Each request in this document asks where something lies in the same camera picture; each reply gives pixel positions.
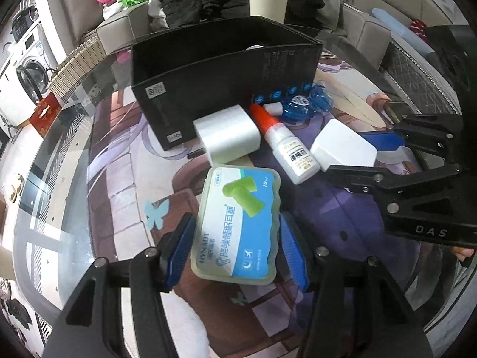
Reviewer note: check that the round white case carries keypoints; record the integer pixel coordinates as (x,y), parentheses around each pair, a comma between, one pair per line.
(255,47)

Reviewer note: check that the pile of black clothes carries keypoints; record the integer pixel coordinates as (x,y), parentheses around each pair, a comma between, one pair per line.
(186,3)

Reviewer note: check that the green bag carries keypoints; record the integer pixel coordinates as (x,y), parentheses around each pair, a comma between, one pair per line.
(132,2)

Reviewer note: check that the beige cup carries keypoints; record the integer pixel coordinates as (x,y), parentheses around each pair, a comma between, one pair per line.
(268,2)

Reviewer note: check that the red box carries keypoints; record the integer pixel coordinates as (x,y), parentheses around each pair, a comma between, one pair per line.
(44,115)

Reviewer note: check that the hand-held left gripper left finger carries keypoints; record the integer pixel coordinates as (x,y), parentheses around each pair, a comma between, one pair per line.
(179,257)

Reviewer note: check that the grey sofa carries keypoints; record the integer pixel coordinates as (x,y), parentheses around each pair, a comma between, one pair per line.
(365,33)

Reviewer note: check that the grey cushion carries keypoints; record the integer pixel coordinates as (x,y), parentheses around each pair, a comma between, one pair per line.
(80,7)

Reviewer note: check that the light blue bolster pillow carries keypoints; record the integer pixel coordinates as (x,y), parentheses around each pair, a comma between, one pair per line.
(406,31)

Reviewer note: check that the white plastic bag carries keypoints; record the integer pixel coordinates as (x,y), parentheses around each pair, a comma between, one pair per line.
(110,11)

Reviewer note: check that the person's right hand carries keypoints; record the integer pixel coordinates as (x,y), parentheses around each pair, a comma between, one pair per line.
(464,255)

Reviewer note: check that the red dotted cloth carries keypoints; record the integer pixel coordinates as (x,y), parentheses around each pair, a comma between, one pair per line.
(417,26)

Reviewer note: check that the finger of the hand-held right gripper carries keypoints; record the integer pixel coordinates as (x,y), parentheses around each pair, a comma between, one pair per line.
(410,194)
(384,140)

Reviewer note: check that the black cardboard box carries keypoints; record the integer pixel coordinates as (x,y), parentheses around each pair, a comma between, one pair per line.
(208,93)

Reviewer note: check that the earplug box blue label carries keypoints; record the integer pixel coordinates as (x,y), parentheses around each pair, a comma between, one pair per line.
(234,231)

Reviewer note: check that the black quilted chair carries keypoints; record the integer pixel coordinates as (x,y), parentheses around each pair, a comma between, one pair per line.
(413,74)

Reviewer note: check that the white garment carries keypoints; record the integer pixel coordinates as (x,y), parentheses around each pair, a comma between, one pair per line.
(156,13)

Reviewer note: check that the white charger block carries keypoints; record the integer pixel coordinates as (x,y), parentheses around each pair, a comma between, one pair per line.
(341,145)

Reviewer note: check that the white charger with prongs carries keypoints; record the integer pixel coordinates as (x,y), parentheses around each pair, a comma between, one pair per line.
(227,134)

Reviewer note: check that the printed desk mat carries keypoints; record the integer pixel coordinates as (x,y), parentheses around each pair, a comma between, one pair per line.
(130,194)

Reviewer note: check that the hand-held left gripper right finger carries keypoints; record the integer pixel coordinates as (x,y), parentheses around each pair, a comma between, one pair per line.
(294,257)

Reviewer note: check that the white bottle orange cap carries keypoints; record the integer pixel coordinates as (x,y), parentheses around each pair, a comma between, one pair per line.
(294,153)

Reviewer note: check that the white washing machine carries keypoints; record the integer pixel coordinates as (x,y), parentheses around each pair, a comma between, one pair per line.
(26,63)

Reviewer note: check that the beige slipper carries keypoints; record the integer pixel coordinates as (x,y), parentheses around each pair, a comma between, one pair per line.
(15,181)
(15,195)

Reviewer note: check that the blue plastic packet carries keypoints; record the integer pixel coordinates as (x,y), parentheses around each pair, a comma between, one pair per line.
(302,104)

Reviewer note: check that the wicker basket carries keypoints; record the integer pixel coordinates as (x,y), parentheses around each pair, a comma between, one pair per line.
(74,67)

